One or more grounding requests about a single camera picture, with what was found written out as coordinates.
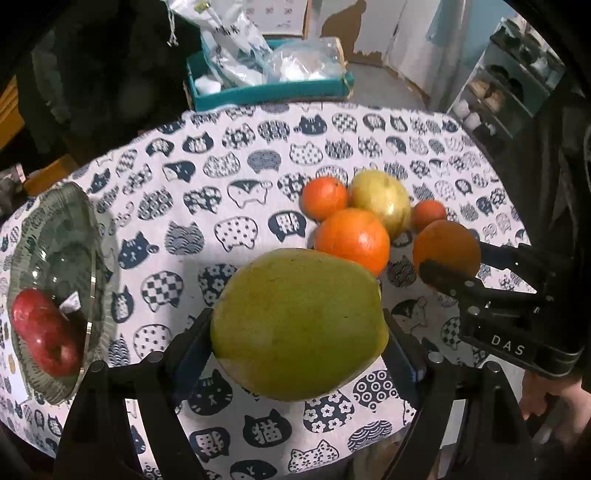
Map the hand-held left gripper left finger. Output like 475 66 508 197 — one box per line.
58 308 215 480

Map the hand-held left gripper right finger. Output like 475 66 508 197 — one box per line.
381 308 532 480

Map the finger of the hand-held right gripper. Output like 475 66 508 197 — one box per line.
478 240 555 296
419 259 541 319

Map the large orange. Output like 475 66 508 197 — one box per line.
412 220 482 280
315 208 391 277

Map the small tangerine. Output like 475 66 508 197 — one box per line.
302 176 349 221
410 199 448 233

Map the yellow apple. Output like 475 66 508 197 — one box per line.
347 169 413 236

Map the red apple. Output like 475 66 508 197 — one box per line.
11 288 84 377

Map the green glass bowl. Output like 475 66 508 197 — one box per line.
6 181 122 406

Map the person's right hand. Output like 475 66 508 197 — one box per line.
521 371 591 450

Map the white shoe rack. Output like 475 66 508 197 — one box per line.
445 16 568 153

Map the cat print tablecloth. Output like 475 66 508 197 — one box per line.
0 102 532 480

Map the white door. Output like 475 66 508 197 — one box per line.
383 0 446 88

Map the clear plastic bag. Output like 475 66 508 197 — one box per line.
263 37 347 83

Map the teal cardboard box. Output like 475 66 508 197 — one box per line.
185 39 355 112

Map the black hooded coat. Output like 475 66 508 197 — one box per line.
18 0 204 158

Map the white rice bag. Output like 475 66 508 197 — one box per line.
166 0 273 88

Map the white patterned basket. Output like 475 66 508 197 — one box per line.
240 0 305 38

